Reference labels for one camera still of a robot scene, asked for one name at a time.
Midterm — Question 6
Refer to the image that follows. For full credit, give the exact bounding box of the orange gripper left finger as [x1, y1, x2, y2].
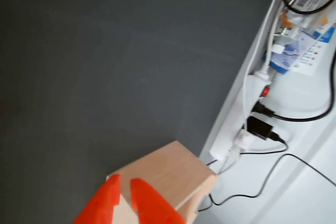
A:
[72, 174, 122, 224]

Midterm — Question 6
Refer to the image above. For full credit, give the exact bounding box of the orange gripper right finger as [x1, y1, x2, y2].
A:
[130, 177, 186, 224]

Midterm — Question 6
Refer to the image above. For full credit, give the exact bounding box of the wooden box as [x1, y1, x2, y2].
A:
[106, 140, 218, 224]

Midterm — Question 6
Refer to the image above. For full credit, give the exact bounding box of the white power strip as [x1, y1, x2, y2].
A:
[209, 74, 272, 161]

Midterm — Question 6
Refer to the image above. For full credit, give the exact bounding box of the white usb charger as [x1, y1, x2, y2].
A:
[233, 129, 254, 151]

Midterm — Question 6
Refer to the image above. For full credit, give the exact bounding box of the black power adapter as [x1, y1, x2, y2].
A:
[246, 116, 274, 141]

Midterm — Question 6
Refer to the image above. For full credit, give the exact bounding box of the dark grey mat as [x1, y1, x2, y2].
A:
[0, 0, 286, 224]

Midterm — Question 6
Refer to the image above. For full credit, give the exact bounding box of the blue and white package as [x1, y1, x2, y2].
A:
[262, 23, 336, 77]

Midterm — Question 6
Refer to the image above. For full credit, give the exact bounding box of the long thin black cable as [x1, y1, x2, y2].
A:
[196, 153, 336, 212]

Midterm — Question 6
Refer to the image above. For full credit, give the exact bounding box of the thin black adapter cable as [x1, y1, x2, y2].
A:
[240, 132, 289, 155]

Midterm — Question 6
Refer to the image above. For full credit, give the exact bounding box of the thin white cable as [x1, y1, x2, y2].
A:
[241, 0, 289, 135]

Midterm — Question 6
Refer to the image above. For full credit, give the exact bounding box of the black plug with cable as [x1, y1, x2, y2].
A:
[253, 50, 336, 123]

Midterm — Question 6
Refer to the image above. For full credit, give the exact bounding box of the thick white power cable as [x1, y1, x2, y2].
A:
[258, 11, 279, 79]

